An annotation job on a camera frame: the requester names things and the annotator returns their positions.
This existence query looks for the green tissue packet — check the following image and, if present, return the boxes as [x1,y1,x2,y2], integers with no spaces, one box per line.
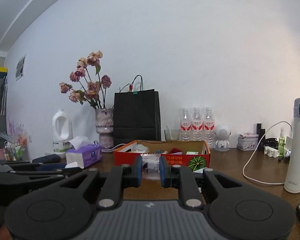
[186,151,198,155]

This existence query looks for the red fabric rose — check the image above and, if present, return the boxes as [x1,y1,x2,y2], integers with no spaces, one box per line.
[169,148,182,154]

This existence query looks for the iridescent plastic bag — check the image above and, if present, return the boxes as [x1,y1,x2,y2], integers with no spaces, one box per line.
[132,144,149,153]

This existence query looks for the cotton buds box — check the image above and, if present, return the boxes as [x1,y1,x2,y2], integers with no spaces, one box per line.
[141,154,160,180]

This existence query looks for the dark blue case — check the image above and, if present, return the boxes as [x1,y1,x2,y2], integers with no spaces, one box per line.
[32,154,61,164]

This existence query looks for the purple tissue pack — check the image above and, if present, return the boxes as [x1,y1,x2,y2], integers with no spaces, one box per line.
[65,136,102,169]

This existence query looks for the white detergent jug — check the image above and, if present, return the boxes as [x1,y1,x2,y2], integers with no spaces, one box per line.
[52,109,73,159]

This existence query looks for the white power strip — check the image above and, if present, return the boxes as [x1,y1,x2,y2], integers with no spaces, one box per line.
[264,146,280,158]

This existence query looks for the white thermos bottle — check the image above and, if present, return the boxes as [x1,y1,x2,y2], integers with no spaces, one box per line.
[284,98,300,193]

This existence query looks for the red cardboard box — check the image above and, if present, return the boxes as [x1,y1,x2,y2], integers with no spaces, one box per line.
[114,140,211,172]

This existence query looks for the white tin box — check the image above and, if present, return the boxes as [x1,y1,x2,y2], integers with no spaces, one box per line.
[237,133,258,151]

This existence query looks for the pink ceramic vase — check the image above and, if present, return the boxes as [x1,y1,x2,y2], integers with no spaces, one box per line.
[95,108,114,148]

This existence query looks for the white robot speaker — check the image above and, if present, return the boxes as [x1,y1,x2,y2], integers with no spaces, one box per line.
[215,125,231,152]

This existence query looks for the black small bottle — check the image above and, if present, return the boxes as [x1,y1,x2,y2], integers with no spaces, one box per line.
[256,123,266,151]

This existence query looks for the right water bottle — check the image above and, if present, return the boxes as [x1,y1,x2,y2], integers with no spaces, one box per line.
[204,107,215,148]

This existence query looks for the water bottle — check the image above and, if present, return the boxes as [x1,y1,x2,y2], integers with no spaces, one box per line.
[180,108,192,141]
[204,107,215,148]
[192,107,204,141]

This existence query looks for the green spray bottle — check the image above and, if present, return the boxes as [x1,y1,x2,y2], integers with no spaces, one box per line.
[278,127,285,157]

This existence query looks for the dried pink roses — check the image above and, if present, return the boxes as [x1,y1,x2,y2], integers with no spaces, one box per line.
[59,50,112,109]

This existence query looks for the middle water bottle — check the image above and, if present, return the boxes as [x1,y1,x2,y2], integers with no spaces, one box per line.
[192,107,204,141]

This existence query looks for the left water bottle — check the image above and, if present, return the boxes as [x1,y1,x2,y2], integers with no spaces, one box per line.
[180,108,192,141]

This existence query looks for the black paper bag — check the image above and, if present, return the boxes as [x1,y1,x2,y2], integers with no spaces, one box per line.
[113,75,161,145]

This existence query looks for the glass cup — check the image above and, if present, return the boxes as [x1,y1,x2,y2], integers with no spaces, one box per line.
[164,125,180,141]

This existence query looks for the purple cable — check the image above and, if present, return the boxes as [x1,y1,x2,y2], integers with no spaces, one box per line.
[101,143,127,153]

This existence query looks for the white charging cable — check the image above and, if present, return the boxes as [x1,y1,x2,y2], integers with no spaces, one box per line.
[242,121,294,186]

